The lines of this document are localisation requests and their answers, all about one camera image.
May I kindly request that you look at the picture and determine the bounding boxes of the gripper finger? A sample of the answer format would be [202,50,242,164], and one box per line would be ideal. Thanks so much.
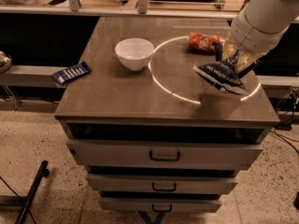
[237,60,261,78]
[213,42,223,62]

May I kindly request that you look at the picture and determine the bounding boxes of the blue chip bag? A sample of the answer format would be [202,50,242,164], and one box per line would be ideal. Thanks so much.
[192,57,247,95]

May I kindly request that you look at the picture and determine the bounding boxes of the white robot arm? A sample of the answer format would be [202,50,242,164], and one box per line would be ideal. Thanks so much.
[214,0,299,78]

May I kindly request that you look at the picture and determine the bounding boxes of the white bowl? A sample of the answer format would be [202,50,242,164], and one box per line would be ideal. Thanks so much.
[115,38,154,71]

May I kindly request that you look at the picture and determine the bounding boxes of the orange crushed soda can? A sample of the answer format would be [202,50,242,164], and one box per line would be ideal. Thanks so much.
[187,32,221,53]

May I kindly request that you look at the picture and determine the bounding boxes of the grey drawer cabinet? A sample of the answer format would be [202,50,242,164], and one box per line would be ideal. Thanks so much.
[55,17,278,201]

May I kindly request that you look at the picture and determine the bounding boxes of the top drawer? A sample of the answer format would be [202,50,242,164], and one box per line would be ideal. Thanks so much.
[67,139,263,170]

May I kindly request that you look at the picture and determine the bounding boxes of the drawer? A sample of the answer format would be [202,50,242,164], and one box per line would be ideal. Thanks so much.
[87,174,237,194]
[99,198,221,213]
[67,139,263,170]

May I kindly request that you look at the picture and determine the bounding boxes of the middle drawer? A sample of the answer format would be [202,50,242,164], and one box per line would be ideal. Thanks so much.
[87,174,237,194]

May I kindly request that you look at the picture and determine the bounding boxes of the bottom drawer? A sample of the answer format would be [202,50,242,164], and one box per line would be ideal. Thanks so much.
[99,198,221,213]

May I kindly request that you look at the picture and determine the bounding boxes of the grey side bench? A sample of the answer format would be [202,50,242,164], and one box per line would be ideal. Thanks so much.
[0,65,63,88]

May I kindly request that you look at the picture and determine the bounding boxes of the black metal stand leg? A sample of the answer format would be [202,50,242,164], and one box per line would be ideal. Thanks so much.
[15,161,50,224]

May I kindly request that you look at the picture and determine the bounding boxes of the black floor cables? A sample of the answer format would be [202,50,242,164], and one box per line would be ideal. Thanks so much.
[269,89,299,156]

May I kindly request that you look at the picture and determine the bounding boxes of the metal window frame rail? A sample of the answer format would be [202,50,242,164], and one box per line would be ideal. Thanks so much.
[0,0,249,19]

